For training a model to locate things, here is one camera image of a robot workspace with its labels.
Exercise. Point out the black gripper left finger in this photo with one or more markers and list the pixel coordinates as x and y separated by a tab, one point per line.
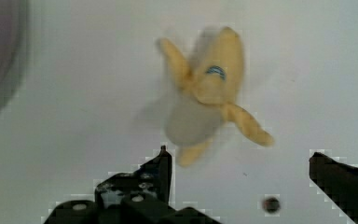
138	197

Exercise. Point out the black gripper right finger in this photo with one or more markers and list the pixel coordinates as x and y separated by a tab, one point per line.
339	181

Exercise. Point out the yellow plush peeled banana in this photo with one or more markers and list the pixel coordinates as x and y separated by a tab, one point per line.
208	91

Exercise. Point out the dark table hole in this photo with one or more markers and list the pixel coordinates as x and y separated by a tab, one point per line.
271	205

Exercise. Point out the grey round plate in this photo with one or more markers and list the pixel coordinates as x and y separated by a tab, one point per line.
14	28

